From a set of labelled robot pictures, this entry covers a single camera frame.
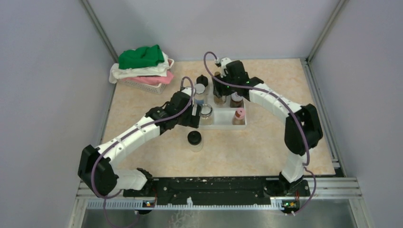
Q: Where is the silver perforated lid shaker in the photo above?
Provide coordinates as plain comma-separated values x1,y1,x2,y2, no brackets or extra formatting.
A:
194,84,206,105

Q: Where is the black cap sesame jar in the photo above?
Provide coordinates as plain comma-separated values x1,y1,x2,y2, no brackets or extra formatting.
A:
196,75,209,95

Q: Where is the clear lid glass jar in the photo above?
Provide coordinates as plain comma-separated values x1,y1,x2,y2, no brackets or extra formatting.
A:
200,104,214,126

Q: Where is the white divided plastic tray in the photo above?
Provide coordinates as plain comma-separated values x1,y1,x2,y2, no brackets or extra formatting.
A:
194,83,247,130

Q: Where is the black cap glass jar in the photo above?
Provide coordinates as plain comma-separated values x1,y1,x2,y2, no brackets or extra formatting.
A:
187,131,203,152

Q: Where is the pink lid spice jar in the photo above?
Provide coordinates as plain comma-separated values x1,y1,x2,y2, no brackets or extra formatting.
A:
232,107,246,125

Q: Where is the black grinder top jar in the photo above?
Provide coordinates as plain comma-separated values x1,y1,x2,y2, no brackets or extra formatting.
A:
213,95,227,106

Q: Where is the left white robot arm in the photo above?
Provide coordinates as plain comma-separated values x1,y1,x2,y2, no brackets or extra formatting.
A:
77,87,201,199

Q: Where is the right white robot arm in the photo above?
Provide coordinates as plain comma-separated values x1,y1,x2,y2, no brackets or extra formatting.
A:
212,57,323,196

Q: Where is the white plastic basket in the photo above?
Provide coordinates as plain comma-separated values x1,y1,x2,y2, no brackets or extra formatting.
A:
118,58,174,94

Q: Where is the pink cloth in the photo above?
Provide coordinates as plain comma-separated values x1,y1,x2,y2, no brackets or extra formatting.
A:
128,70,174,86

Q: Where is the green cloth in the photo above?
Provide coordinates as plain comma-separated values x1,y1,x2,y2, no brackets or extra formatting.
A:
118,45,165,69

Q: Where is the white cloth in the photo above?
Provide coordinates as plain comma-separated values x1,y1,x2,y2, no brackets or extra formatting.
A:
108,59,171,84

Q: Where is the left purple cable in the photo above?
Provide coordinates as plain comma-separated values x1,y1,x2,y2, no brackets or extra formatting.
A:
90,76,195,228

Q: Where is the purple cable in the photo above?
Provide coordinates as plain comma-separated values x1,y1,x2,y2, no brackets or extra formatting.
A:
203,51,317,216
90,76,195,228

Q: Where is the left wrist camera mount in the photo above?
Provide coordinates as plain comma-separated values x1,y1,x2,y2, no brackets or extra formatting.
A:
180,87,196,98

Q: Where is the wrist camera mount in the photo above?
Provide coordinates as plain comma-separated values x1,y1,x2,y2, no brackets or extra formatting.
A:
214,57,232,78
180,87,196,98

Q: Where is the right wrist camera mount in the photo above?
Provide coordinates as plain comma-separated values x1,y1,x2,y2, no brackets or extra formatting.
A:
214,57,232,78

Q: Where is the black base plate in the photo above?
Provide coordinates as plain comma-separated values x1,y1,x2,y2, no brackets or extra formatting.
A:
123,176,311,206

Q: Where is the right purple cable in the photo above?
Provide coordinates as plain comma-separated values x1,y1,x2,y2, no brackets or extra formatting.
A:
203,51,317,216

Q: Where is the white cable duct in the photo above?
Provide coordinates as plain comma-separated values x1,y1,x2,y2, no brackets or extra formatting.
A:
87,198,284,210

